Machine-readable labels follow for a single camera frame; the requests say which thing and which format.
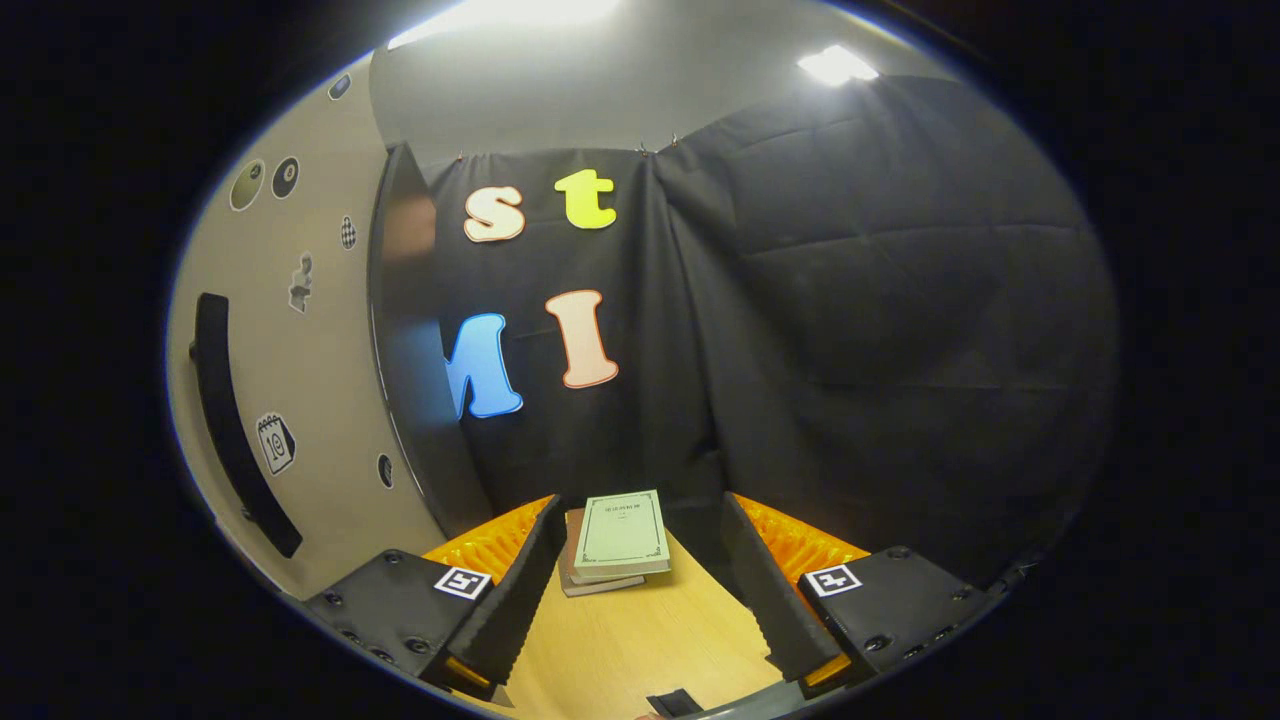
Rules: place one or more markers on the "pale green cover book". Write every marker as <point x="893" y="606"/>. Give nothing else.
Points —
<point x="622" y="533"/>

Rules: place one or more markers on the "large ceiling light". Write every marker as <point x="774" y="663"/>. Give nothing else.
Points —
<point x="510" y="15"/>

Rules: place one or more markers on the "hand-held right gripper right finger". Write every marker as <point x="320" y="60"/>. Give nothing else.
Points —
<point x="765" y="590"/>

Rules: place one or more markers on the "small ceiling light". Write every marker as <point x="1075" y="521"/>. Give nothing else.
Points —
<point x="836" y="65"/>

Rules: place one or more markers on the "beige cabinet door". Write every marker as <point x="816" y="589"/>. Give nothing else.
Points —
<point x="310" y="350"/>

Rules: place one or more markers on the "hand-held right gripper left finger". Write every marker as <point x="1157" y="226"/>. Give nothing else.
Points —
<point x="525" y="590"/>

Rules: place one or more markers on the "dark grey cabinet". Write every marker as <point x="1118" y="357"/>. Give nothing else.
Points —
<point x="420" y="400"/>

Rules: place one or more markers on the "brown book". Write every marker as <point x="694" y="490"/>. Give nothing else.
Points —
<point x="590" y="586"/>

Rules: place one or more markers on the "black backdrop cloth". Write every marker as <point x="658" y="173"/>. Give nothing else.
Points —
<point x="850" y="350"/>

